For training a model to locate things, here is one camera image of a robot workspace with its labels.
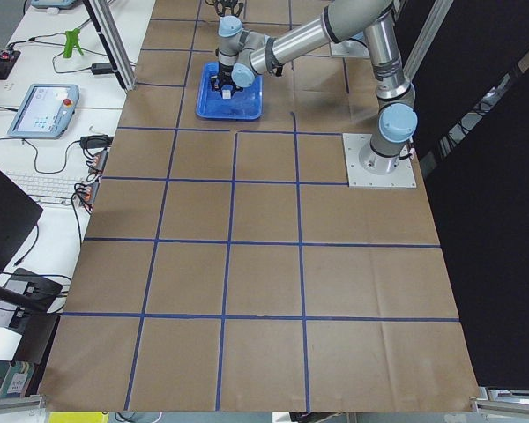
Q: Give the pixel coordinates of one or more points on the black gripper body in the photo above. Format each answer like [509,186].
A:
[223,71]
[226,6]

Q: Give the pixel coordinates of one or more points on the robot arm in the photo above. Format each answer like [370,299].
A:
[243,55]

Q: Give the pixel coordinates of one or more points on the black monitor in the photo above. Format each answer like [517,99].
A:
[18,216]

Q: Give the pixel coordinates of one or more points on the aluminium frame post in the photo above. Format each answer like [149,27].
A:
[104,24]

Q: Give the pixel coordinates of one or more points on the blue plastic tray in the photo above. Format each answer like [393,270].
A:
[245,105]

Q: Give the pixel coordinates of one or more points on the black power brick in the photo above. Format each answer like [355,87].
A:
[95,141]

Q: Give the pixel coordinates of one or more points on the black power adapter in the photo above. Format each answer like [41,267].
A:
[101,68]

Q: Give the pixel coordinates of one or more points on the green plastic clamp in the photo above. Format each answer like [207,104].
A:
[72,43]

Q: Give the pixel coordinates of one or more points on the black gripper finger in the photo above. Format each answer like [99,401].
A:
[235,89]
[215,83]

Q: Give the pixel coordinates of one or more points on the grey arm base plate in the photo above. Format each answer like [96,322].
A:
[367,170]

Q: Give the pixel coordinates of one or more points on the white keyboard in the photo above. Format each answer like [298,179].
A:
[52,190]

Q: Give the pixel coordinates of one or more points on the teach pendant tablet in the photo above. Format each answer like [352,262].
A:
[45,112]

